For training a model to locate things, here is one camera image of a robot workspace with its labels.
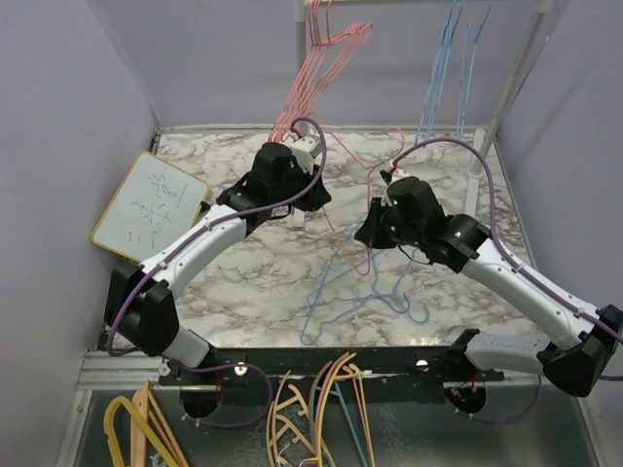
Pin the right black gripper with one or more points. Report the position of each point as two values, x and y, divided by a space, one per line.
371 232

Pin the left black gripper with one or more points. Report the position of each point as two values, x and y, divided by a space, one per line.
313 198

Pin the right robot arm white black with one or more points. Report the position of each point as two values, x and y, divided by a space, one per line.
576 340

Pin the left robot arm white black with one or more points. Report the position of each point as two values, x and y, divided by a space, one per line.
141 299

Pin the pink plastic hanger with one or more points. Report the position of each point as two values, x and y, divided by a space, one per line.
344 369

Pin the small yellow-framed whiteboard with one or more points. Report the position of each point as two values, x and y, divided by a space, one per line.
155 204

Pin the yellow plastic hanger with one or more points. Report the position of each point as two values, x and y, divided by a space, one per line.
319 378

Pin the teal plastic hanger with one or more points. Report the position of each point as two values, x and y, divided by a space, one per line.
337 392

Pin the tan plastic hanger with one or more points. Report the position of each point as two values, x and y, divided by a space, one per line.
289 438

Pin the wooden hanger lower left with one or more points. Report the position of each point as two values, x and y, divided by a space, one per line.
147 406

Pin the yellow hanger lower left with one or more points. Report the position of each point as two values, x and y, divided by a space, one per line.
116 425

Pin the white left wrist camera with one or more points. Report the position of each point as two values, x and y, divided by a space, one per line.
305 150

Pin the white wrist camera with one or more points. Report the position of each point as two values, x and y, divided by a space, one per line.
392 175
305 150

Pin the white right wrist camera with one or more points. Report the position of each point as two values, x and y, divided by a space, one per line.
392 175

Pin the black front rail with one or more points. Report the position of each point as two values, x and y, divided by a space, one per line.
390 374

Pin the white clothes rack frame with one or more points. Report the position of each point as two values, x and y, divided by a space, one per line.
346 44

